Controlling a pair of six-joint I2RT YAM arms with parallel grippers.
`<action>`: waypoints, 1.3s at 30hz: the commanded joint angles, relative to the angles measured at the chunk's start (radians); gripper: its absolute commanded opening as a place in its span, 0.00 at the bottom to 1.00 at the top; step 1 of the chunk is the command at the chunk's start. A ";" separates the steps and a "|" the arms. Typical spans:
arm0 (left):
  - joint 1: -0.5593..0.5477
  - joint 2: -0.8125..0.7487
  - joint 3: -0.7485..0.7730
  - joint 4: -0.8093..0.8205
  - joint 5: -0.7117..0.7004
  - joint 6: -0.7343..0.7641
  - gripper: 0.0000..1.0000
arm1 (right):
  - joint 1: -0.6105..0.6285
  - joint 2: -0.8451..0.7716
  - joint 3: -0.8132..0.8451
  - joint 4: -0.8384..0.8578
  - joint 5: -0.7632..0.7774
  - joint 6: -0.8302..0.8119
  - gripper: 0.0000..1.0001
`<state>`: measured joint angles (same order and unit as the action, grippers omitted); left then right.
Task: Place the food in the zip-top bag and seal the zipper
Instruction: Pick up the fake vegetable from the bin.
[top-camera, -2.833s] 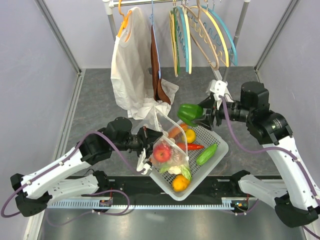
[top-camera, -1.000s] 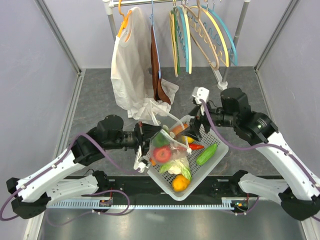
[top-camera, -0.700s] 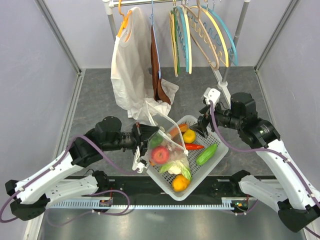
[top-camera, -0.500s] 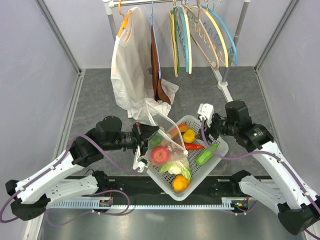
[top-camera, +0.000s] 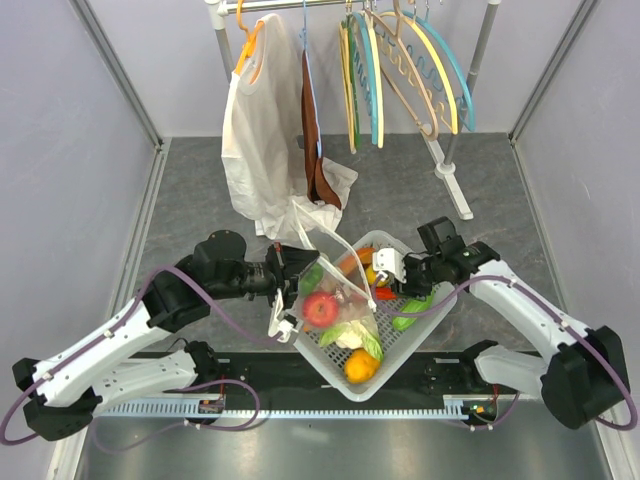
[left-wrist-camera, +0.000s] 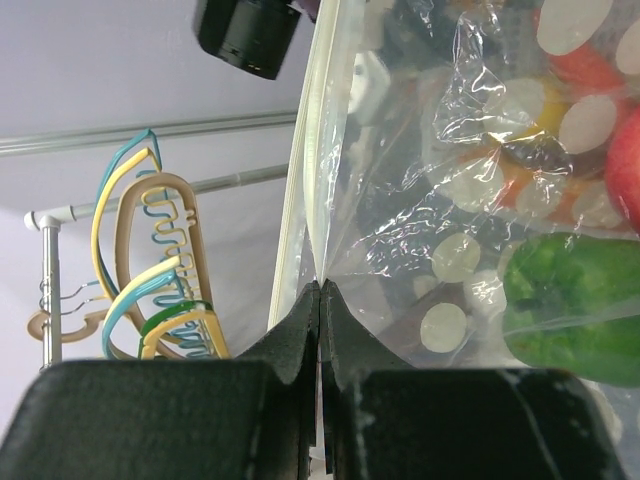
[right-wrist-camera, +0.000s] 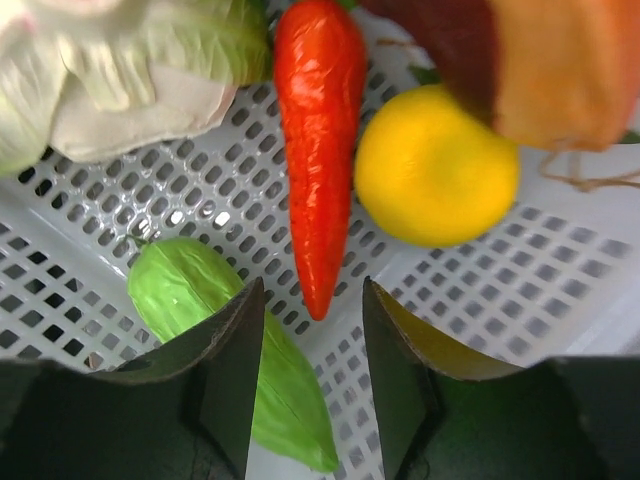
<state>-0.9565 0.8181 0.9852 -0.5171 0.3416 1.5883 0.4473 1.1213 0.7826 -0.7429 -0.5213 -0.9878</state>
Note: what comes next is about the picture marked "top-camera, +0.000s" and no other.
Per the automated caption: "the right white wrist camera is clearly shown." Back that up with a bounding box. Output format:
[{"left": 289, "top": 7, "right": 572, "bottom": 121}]
[{"left": 372, "top": 247, "right": 406, "bottom": 283}]

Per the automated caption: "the green bell pepper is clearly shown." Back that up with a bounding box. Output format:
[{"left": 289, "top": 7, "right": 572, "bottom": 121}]
[{"left": 298, "top": 264, "right": 324, "bottom": 296}]

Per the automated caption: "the yellow lemon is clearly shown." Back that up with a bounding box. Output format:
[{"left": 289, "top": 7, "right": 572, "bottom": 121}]
[{"left": 365, "top": 264, "right": 390, "bottom": 288}]

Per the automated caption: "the teal plastic hanger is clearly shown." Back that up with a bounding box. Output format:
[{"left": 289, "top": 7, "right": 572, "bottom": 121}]
[{"left": 402, "top": 1, "right": 476, "bottom": 135}]

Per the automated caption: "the white plastic basket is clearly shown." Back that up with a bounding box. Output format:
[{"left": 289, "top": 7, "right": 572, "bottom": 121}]
[{"left": 293, "top": 230, "right": 457, "bottom": 402}]

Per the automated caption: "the grey clothes rack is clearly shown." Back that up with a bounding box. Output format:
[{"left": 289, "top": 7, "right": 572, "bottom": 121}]
[{"left": 204, "top": 0, "right": 501, "bottom": 221}]

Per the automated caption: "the cream hanger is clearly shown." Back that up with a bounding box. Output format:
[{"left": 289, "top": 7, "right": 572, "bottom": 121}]
[{"left": 338, "top": 23, "right": 357, "bottom": 154}]

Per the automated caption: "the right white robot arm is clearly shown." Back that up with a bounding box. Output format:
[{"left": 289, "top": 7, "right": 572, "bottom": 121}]
[{"left": 394, "top": 216, "right": 639, "bottom": 431}]

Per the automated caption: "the orange tangerine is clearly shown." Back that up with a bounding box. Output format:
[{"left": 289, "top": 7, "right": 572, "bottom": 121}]
[{"left": 343, "top": 349, "right": 381, "bottom": 384}]

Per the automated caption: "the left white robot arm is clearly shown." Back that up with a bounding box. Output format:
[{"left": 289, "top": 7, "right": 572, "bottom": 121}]
[{"left": 9, "top": 230, "right": 321, "bottom": 441}]

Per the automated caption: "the white cauliflower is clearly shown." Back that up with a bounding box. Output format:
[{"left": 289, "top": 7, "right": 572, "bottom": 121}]
[{"left": 318, "top": 320, "right": 384, "bottom": 362}]

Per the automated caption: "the red apple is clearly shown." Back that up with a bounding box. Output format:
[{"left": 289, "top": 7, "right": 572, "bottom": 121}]
[{"left": 302, "top": 291, "right": 339, "bottom": 328}]

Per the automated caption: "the light green cucumber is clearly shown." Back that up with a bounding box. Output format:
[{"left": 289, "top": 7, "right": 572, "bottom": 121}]
[{"left": 391, "top": 295, "right": 434, "bottom": 332}]

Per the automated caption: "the white slotted cable duct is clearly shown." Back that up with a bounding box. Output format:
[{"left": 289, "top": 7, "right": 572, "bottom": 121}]
[{"left": 99, "top": 396, "right": 468, "bottom": 421}]

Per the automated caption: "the yellow plastic hanger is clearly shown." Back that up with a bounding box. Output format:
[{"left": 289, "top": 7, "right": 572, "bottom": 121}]
[{"left": 378, "top": 10, "right": 473, "bottom": 140}]

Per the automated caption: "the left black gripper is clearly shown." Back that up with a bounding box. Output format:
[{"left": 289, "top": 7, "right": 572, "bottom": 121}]
[{"left": 209, "top": 243, "right": 320, "bottom": 314}]

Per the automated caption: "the green hanger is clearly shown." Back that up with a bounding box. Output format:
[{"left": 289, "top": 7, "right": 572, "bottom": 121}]
[{"left": 346, "top": 16, "right": 361, "bottom": 151}]

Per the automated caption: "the orange hanger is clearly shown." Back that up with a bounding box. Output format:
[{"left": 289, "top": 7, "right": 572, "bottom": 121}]
[{"left": 234, "top": 0, "right": 264, "bottom": 84}]

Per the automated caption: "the orange pumpkin slice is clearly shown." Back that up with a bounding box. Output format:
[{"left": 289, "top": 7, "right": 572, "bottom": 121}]
[{"left": 340, "top": 247, "right": 376, "bottom": 270}]

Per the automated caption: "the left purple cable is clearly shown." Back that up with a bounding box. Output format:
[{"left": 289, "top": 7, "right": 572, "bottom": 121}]
[{"left": 0, "top": 265, "right": 291, "bottom": 454}]

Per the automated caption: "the light blue hanger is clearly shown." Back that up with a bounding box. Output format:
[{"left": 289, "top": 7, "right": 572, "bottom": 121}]
[{"left": 352, "top": 12, "right": 379, "bottom": 145}]

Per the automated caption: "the clear dotted zip top bag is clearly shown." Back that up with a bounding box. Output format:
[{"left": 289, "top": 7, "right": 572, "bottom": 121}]
[{"left": 291, "top": 201, "right": 378, "bottom": 336}]

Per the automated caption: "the blue wire hanger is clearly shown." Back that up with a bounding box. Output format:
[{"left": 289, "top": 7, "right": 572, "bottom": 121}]
[{"left": 300, "top": 0, "right": 323, "bottom": 157}]

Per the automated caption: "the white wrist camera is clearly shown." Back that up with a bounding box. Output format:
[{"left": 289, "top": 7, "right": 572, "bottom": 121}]
[
  {"left": 372, "top": 247, "right": 406, "bottom": 283},
  {"left": 267, "top": 289, "right": 300, "bottom": 344}
]

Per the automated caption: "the orange carrot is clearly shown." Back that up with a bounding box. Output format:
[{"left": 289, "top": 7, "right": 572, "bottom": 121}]
[{"left": 375, "top": 287, "right": 398, "bottom": 301}]

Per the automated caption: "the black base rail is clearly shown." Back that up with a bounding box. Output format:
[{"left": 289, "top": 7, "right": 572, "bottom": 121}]
[{"left": 109, "top": 344, "right": 566, "bottom": 412}]

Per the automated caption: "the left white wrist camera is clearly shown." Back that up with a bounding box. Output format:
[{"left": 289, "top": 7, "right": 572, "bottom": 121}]
[{"left": 267, "top": 289, "right": 300, "bottom": 344}]

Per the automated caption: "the brown cloth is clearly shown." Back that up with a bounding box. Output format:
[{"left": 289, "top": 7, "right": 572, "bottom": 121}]
[{"left": 301, "top": 51, "right": 342, "bottom": 209}]

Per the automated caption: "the white t-shirt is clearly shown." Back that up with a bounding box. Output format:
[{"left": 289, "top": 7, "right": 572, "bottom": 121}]
[{"left": 221, "top": 14, "right": 343, "bottom": 240}]

